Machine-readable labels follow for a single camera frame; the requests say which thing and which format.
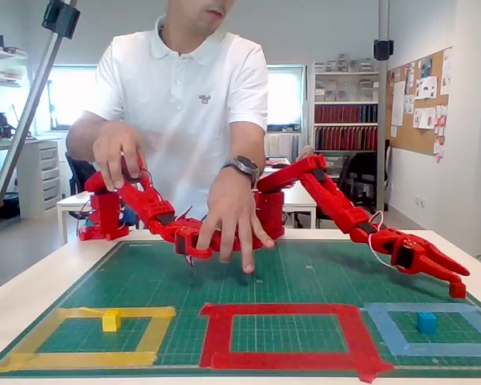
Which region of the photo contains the person's right forearm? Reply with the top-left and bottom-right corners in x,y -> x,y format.
66,111 -> 123,161

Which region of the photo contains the person's left forearm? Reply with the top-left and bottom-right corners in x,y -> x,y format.
228,120 -> 265,169

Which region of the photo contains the blue toy brick cube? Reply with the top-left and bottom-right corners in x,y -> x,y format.
416,310 -> 438,334

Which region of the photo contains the blue tape square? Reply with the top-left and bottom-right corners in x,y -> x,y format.
360,302 -> 481,358

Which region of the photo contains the red tape square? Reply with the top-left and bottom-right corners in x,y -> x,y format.
199,302 -> 395,384

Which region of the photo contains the yellow toy brick cube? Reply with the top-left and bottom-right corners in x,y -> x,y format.
102,309 -> 123,333

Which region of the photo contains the yellow tape square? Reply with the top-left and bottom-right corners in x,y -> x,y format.
0,306 -> 176,374

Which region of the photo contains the person's left hand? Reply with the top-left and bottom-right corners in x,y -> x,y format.
195,176 -> 276,275

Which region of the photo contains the person's right hand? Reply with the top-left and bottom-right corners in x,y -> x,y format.
92,120 -> 145,193

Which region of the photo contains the black office chair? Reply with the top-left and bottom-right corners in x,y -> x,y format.
316,150 -> 380,225
65,152 -> 97,197

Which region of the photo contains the green cutting mat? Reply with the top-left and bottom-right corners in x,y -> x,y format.
0,239 -> 481,380

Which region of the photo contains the cork pin board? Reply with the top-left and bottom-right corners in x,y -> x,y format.
386,46 -> 454,161

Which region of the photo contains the vertical metal pole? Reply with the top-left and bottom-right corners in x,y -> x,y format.
377,0 -> 390,213

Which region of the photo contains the grey wrist watch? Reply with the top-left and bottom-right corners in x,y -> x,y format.
220,155 -> 261,189

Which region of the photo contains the white bookshelf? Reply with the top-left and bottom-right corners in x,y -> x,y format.
309,60 -> 382,177

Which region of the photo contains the bright wide window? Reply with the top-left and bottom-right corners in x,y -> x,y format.
31,63 -> 306,133

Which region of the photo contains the black pole clamp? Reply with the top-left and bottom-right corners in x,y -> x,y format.
42,0 -> 82,40
373,38 -> 395,62

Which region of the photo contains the person in white polo shirt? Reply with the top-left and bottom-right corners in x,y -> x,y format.
91,0 -> 269,221

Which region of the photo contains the blue table clamp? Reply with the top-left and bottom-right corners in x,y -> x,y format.
118,204 -> 140,228

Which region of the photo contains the white desk with drawers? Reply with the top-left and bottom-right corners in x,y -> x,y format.
0,136 -> 63,221

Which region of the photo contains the slanted metal pole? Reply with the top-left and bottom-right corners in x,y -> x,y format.
0,0 -> 79,246

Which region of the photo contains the white servo cable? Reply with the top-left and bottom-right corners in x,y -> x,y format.
367,210 -> 400,272

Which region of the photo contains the white wall shelf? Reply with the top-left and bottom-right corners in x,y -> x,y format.
0,39 -> 29,89

